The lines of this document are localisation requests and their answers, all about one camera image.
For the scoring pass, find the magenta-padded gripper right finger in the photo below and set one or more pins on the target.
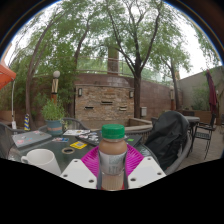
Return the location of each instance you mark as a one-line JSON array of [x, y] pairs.
[[135, 159]]

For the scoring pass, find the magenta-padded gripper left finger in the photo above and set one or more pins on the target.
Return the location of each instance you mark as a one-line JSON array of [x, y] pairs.
[[90, 160]]

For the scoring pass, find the green-capped brown drink bottle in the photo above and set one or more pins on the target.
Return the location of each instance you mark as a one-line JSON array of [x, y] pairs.
[[112, 153]]

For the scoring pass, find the yellow card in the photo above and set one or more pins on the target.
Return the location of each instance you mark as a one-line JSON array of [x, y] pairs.
[[78, 145]]

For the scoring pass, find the black laptop with stickers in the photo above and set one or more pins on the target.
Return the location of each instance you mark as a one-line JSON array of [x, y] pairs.
[[88, 137]]

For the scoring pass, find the white printed booklet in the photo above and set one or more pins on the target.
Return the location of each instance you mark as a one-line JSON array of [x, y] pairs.
[[76, 132]]

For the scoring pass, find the small colourful sticker sheet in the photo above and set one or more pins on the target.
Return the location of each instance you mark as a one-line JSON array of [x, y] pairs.
[[60, 139]]

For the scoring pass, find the black jacket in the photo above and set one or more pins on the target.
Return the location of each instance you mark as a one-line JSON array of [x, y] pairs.
[[166, 136]]

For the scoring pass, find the white ceramic mug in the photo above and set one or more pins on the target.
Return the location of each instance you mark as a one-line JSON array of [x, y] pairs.
[[43, 160]]

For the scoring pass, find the grey wicker chair with jacket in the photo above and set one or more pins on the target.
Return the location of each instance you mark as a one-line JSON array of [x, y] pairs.
[[185, 156]]

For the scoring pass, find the potted green plant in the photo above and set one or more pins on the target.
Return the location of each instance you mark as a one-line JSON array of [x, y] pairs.
[[53, 113]]

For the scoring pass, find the grey laptop with stickers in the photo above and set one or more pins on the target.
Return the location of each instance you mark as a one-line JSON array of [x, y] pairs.
[[31, 138]]

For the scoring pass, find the dark-trunked tree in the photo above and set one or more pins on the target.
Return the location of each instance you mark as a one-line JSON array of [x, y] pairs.
[[137, 95]]

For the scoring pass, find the dark round patio table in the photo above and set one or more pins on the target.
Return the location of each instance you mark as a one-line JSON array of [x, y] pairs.
[[192, 119]]

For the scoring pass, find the black metal patio chair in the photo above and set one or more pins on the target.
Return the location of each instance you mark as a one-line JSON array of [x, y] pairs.
[[203, 135]]

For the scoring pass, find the blue yellow striped cone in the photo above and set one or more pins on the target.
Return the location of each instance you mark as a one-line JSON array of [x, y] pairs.
[[27, 122]]

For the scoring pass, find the grey wicker armchair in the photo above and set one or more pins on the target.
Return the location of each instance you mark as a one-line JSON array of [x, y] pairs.
[[5, 140]]

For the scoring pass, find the white umbrella pole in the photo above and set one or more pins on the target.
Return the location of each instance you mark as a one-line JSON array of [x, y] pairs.
[[13, 103]]

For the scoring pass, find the closed maroon patio umbrella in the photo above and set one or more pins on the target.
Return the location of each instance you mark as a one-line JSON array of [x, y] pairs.
[[212, 93]]

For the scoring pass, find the orange patio umbrella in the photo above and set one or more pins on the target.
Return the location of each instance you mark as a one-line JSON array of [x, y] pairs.
[[6, 75]]

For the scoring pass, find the wall lantern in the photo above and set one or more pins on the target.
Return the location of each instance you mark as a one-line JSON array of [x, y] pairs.
[[131, 94], [80, 92]]

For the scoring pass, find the slim wooden lamp post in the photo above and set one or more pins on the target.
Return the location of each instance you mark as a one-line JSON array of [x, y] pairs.
[[172, 100]]

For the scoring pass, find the globe-topped wooden lamp post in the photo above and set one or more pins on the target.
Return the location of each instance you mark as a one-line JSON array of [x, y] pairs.
[[55, 86]]

